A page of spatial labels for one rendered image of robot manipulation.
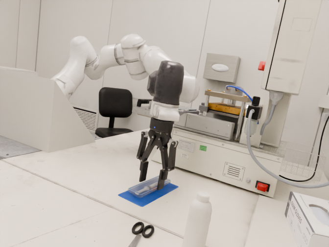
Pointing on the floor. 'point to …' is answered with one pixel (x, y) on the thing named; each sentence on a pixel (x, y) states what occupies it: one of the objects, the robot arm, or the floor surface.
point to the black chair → (114, 110)
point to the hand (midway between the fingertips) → (152, 177)
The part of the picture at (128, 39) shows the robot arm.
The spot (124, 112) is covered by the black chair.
